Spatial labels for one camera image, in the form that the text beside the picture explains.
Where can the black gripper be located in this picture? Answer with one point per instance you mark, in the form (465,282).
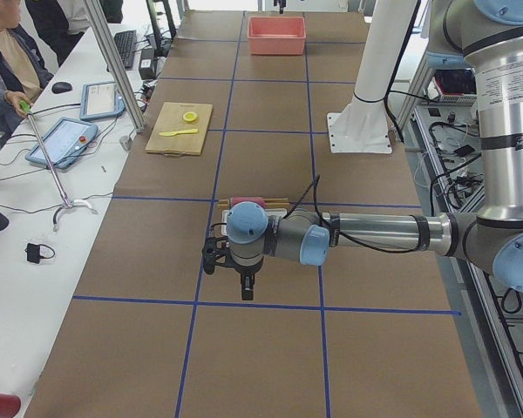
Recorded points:
(246,273)

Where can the pink cleaning cloth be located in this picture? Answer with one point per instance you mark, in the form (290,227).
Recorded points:
(260,201)

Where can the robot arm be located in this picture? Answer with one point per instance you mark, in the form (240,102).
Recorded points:
(489,36)

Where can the white rectangular tray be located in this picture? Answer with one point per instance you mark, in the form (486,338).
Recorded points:
(269,211)

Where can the wooden rack rod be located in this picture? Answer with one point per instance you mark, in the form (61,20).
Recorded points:
(270,199)
(224,204)

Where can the yellow plastic knife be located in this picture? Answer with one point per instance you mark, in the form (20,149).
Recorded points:
(169,134)

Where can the wooden cutting board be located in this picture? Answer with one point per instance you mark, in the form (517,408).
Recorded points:
(170,119)

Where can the lemon slice toy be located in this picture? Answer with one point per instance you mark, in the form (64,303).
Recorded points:
(190,116)

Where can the reacher grabber stick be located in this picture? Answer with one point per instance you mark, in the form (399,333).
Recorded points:
(67,203)

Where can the small black clip device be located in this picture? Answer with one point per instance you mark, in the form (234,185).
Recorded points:
(35,253)

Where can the near teach pendant tablet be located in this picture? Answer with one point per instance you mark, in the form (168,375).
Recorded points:
(66,140)

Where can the teach pendant tablet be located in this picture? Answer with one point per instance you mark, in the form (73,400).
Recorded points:
(66,140)
(100,101)

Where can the far teach pendant tablet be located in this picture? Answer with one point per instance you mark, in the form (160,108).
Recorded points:
(100,101)

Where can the black power adapter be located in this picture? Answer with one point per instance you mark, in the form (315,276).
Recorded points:
(147,64)

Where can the pink plastic bin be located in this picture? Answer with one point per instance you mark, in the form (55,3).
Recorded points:
(276,36)

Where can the black keyboard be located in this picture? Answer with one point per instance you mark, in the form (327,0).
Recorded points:
(125,42)

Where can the black computer mouse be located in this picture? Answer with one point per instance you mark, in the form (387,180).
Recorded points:
(61,87)

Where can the seated person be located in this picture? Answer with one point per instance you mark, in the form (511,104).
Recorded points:
(23,75)

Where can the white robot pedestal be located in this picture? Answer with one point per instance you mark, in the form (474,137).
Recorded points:
(361,127)

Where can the aluminium frame post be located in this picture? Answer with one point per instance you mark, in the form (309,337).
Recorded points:
(111,56)

